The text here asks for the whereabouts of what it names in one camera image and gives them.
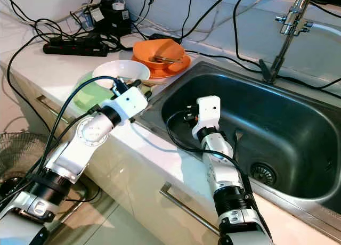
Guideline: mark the white bowl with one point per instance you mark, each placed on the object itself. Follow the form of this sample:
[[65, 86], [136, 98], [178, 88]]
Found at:
[[122, 69]]

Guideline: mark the black power strip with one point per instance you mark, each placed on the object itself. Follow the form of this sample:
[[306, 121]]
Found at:
[[74, 47]]

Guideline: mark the black power adapter box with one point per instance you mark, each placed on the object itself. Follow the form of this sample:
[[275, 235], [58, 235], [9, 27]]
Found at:
[[112, 21]]

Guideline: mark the stainless steel sink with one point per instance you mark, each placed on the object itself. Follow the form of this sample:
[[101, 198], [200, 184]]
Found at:
[[287, 117]]

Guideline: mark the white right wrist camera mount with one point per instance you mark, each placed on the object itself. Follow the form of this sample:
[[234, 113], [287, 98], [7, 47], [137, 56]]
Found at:
[[208, 112]]

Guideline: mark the grey floor fan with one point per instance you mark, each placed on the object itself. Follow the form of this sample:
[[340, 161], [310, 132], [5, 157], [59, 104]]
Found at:
[[13, 154]]

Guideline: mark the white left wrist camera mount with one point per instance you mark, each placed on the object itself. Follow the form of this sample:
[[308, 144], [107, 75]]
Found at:
[[130, 102]]

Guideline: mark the chrome kitchen faucet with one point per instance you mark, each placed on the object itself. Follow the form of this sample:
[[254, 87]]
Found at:
[[282, 48]]

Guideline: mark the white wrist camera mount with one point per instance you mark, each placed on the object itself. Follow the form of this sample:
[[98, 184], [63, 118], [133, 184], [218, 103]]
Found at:
[[208, 112], [130, 102]]

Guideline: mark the round sink drain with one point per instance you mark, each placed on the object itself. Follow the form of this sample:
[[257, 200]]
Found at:
[[264, 174]]

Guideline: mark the orange plate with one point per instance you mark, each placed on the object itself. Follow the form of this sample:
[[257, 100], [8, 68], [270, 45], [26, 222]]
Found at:
[[181, 67]]

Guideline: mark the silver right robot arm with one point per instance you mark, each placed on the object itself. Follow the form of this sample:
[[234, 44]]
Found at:
[[224, 170]]

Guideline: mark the small black power brick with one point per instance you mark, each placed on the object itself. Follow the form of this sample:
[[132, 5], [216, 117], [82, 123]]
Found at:
[[160, 37]]

